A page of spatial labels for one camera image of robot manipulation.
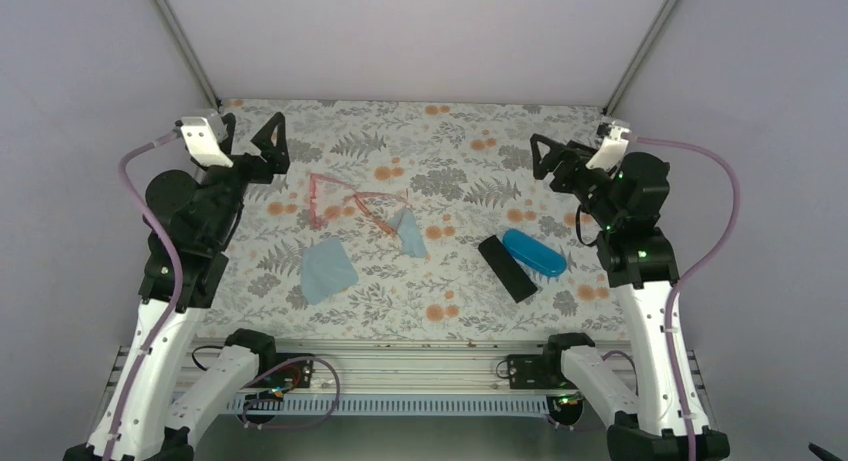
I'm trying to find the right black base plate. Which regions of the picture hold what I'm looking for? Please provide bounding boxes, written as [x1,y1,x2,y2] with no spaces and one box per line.
[506,355,560,390]

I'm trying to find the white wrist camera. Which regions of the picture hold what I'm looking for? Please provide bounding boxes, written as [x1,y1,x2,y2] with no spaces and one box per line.
[178,109,234,169]
[585,118,631,172]

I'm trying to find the light blue cleaning cloth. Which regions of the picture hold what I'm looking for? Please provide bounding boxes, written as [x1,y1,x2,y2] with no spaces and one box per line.
[389,208,428,258]

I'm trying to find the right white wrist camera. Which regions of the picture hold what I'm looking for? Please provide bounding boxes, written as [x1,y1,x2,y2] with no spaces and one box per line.
[585,118,631,172]

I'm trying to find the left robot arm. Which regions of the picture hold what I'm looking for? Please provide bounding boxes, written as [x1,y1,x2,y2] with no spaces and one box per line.
[65,110,290,460]

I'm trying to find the white slotted cable duct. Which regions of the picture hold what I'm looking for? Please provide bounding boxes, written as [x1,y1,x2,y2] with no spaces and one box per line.
[246,393,549,417]

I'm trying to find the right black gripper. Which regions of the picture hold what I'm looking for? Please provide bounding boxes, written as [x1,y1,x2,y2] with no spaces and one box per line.
[530,133,621,229]

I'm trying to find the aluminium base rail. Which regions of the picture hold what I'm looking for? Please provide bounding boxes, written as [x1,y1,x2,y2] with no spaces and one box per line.
[223,339,579,414]

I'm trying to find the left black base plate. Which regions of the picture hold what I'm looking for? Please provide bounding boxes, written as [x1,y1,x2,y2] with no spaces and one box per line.
[256,352,314,390]

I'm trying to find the floral table mat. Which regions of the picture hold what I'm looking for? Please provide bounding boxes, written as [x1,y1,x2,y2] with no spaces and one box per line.
[199,99,627,341]

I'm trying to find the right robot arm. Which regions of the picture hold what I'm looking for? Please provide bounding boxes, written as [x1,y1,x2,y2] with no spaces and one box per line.
[530,134,730,460]

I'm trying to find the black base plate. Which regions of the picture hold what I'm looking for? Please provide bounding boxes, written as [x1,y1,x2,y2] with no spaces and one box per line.
[256,352,314,390]
[506,355,560,390]

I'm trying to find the black glasses pouch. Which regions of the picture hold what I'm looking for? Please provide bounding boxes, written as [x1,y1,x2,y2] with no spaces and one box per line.
[478,236,538,303]

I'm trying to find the pink transparent sunglasses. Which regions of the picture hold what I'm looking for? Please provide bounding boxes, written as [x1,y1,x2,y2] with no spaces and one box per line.
[308,173,410,236]

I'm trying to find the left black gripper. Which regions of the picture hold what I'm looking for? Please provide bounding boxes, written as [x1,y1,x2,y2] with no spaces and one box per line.
[202,113,290,247]

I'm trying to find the light blue cloth left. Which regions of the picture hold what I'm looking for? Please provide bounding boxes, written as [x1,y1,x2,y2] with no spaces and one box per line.
[300,237,359,305]

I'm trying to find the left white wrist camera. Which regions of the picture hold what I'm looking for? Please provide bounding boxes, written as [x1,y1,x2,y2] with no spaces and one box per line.
[178,109,234,169]

